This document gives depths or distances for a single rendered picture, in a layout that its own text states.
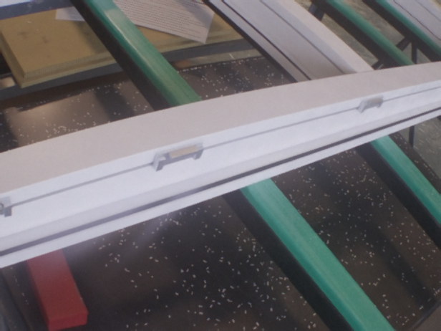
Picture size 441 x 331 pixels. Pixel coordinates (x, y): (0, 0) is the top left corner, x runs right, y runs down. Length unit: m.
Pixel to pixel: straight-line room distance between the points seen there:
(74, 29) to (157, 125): 0.69
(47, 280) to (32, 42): 0.55
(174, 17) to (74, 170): 0.87
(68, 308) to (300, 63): 0.46
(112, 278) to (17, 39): 0.56
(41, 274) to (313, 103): 0.41
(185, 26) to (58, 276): 0.71
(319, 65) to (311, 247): 0.29
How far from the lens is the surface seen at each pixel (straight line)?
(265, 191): 0.57
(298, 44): 0.77
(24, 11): 0.89
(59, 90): 1.52
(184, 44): 1.20
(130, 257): 0.81
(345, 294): 0.53
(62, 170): 0.42
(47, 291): 0.71
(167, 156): 0.47
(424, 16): 1.27
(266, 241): 0.56
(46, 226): 0.46
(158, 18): 1.24
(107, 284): 0.77
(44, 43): 1.10
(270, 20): 0.80
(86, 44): 1.11
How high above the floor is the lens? 1.25
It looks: 42 degrees down
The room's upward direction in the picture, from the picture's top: 25 degrees clockwise
